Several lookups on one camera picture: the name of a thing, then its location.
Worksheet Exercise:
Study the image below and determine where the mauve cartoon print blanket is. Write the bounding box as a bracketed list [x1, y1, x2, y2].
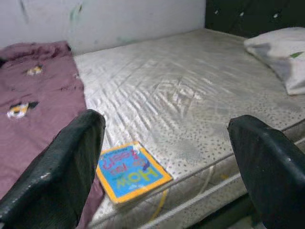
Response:
[0, 40, 106, 229]

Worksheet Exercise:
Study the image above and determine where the blue yellow children's book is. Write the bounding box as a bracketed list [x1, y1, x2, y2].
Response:
[95, 141, 174, 205]

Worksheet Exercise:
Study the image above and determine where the white quilted mattress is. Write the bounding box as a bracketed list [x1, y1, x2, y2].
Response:
[73, 28, 305, 229]

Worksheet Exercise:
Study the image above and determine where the white pillow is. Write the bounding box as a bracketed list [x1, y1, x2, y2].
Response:
[243, 26, 305, 96]

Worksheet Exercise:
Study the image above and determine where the dark tufted headboard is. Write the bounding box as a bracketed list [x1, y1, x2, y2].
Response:
[204, 0, 305, 39]

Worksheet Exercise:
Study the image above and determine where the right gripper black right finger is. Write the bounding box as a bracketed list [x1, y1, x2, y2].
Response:
[227, 114, 305, 229]

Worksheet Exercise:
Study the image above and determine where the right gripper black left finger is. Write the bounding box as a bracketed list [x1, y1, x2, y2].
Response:
[0, 109, 106, 229]

